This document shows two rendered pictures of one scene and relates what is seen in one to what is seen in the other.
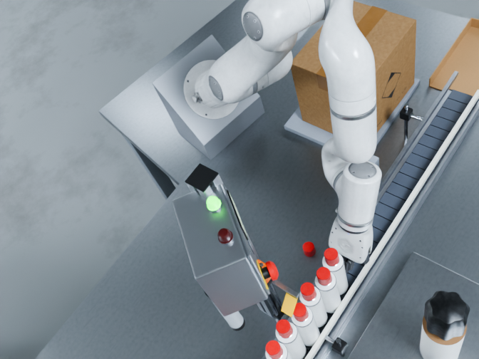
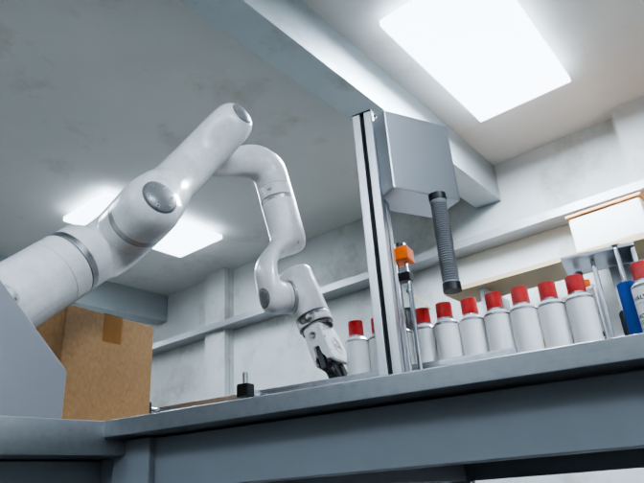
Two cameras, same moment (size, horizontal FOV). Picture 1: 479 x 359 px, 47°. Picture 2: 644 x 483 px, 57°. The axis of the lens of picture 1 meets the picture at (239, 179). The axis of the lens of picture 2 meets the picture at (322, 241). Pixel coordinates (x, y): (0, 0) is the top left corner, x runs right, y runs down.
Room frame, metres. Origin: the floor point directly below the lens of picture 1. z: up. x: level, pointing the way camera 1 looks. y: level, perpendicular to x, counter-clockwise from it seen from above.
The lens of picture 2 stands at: (1.24, 0.96, 0.73)
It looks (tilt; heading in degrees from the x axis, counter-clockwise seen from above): 24 degrees up; 241
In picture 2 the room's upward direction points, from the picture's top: 4 degrees counter-clockwise
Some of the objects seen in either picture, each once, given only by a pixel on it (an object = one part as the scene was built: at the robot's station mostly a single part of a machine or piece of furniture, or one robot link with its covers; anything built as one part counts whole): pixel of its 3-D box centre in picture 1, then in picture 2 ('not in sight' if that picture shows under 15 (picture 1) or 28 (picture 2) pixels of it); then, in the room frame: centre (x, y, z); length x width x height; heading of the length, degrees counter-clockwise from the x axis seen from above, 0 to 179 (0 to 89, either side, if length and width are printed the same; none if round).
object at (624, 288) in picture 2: not in sight; (637, 325); (0.21, 0.30, 0.98); 0.03 x 0.03 x 0.17
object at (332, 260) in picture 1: (334, 271); (358, 367); (0.56, -0.13, 0.98); 0.05 x 0.05 x 0.20
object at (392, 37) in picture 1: (355, 73); (60, 388); (1.13, -0.46, 0.99); 0.30 x 0.24 x 0.27; 122
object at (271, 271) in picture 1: (269, 271); not in sight; (0.47, 0.02, 1.32); 0.04 x 0.03 x 0.04; 179
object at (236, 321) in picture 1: (226, 307); (444, 241); (0.50, 0.14, 1.18); 0.04 x 0.04 x 0.21
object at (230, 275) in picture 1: (223, 249); (408, 166); (0.52, 0.08, 1.38); 0.17 x 0.10 x 0.19; 179
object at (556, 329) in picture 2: not in sight; (557, 333); (0.32, 0.21, 0.98); 0.05 x 0.05 x 0.20
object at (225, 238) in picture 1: (224, 235); not in sight; (0.48, 0.06, 1.49); 0.03 x 0.03 x 0.02
